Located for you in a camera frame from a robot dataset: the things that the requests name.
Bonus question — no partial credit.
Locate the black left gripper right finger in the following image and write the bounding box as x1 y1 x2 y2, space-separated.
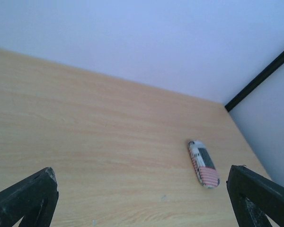
226 165 284 227

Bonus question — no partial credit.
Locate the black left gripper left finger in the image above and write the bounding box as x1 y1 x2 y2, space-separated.
0 167 59 227

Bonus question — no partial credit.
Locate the right black frame post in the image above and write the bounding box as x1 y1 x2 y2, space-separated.
225 51 284 112

